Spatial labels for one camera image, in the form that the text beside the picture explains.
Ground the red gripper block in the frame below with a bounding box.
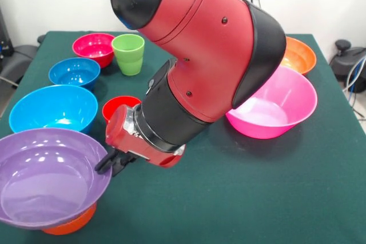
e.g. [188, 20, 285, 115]
[94, 104, 186, 178]

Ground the purple bowl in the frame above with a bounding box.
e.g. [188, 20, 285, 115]
[0, 128, 113, 230]

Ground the small orange ridged bowl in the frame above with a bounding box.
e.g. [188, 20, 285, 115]
[42, 202, 97, 235]

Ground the green cup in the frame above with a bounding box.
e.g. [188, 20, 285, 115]
[111, 34, 145, 77]

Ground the large pink bowl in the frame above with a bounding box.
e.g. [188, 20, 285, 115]
[225, 65, 319, 140]

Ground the red cup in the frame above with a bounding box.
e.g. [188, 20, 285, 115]
[102, 95, 142, 125]

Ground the large blue bowl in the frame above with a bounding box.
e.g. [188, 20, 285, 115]
[8, 85, 99, 137]

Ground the small dark blue bowl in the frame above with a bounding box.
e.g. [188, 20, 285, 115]
[48, 57, 101, 91]

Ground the small pink-red bowl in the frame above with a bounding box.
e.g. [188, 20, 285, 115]
[71, 33, 116, 69]

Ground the black floor stand base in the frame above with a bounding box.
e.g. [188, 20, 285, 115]
[0, 44, 38, 85]
[328, 39, 366, 94]

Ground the dark green tablecloth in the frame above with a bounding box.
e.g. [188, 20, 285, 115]
[0, 30, 366, 244]

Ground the black equipment rack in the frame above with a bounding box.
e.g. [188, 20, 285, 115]
[0, 6, 13, 59]

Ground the large orange bowl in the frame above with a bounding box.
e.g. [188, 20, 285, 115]
[280, 37, 317, 75]

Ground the bundle of floor cables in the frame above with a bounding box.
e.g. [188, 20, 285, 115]
[341, 55, 366, 121]

